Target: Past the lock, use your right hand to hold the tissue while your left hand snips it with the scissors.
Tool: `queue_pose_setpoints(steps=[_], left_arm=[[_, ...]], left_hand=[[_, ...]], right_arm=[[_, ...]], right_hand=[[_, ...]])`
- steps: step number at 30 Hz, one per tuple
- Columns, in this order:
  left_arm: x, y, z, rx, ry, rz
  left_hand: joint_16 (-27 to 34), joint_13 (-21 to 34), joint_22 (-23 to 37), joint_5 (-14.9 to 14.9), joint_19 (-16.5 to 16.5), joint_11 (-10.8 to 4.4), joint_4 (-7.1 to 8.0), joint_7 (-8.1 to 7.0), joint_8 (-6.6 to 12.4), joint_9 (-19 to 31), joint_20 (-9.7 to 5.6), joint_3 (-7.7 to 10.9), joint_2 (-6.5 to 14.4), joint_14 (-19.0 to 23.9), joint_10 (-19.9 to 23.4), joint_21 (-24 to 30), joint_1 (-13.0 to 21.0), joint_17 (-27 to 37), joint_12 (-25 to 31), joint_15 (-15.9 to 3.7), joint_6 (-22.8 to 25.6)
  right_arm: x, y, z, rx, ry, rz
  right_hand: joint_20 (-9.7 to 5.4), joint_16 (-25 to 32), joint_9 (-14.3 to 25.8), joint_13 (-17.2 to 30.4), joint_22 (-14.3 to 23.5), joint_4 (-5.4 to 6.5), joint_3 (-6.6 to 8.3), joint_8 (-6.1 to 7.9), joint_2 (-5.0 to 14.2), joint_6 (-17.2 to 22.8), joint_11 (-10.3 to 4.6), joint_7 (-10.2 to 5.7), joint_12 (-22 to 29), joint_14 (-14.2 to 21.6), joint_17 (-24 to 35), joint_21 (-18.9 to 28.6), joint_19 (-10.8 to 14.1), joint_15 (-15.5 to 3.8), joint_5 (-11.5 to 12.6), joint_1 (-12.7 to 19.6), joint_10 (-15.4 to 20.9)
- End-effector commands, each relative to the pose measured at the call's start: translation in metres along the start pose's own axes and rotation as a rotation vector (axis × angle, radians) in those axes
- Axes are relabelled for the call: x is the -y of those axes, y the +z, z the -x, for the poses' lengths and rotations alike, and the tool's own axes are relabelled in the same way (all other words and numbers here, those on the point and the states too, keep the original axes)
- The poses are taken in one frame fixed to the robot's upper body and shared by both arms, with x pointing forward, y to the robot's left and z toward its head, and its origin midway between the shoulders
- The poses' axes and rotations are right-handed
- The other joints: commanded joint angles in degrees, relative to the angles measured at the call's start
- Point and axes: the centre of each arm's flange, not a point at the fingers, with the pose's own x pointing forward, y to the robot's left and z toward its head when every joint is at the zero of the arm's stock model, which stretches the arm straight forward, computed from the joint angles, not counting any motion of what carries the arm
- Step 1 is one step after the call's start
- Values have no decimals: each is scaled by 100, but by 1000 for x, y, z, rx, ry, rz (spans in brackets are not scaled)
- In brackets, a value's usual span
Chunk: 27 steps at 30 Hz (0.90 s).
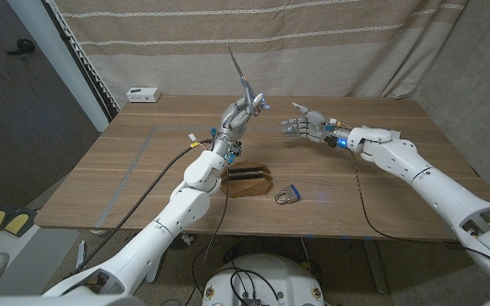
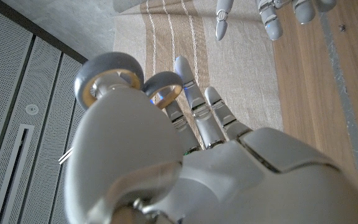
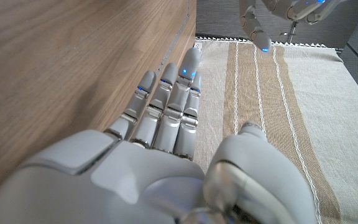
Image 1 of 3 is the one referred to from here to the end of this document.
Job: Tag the white table leg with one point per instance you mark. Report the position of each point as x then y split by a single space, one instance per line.
153 272
376 265

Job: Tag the brown wooden scissors holder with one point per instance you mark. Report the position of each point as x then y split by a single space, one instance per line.
249 187

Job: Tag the white robot chest cover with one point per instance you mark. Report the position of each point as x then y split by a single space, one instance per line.
58 301

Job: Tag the black backdrop frame pole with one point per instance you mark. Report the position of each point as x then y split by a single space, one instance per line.
82 64

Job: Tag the dark grey door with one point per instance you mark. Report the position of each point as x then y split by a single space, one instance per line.
15 119

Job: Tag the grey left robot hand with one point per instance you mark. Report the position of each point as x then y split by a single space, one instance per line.
232 127

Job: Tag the white power strip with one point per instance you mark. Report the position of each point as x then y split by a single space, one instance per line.
143 94

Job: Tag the white strip on floor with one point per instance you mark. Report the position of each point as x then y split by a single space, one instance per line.
81 253

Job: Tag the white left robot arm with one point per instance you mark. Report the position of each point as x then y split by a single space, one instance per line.
177 212

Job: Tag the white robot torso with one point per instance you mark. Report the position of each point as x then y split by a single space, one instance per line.
266 276

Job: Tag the silver padlock with blue base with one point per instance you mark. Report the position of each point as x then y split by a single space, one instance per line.
289 194

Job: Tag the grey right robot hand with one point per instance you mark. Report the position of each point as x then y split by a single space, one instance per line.
319 127

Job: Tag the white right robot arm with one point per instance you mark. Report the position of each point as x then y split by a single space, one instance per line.
432 178

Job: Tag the beige striped backdrop curtain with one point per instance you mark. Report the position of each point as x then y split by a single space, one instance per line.
334 55

